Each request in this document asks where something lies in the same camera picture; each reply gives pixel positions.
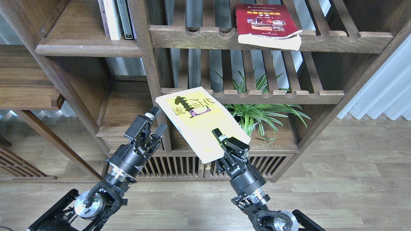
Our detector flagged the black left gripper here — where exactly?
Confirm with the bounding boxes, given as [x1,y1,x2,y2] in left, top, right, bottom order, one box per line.
[106,107,168,187]

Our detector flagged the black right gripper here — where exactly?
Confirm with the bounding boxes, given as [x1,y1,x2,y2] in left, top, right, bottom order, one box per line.
[212,128,266,201]

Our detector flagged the yellow green book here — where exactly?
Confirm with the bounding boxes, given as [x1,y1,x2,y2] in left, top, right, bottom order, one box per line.
[155,87,251,164]

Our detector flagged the maroon book white characters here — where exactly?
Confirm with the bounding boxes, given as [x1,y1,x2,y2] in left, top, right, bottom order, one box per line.
[98,0,110,39]

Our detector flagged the red book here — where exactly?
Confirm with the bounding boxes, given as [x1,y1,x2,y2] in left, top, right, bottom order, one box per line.
[235,3,302,51]

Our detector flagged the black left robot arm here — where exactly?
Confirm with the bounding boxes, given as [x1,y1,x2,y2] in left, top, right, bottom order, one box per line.
[28,107,167,231]

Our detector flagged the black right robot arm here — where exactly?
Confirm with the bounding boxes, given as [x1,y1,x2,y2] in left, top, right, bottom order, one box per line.
[212,129,323,231]

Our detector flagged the dark wooden bookshelf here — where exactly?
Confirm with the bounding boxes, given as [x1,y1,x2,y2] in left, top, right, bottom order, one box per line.
[1,0,410,183]

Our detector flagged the white upright book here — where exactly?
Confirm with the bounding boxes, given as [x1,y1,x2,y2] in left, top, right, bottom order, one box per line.
[104,0,122,40]

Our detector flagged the dark green upright book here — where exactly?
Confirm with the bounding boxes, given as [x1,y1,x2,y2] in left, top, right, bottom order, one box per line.
[117,0,135,40]

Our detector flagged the white curtain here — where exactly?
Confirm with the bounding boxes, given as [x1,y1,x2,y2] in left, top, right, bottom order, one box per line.
[337,36,411,120]

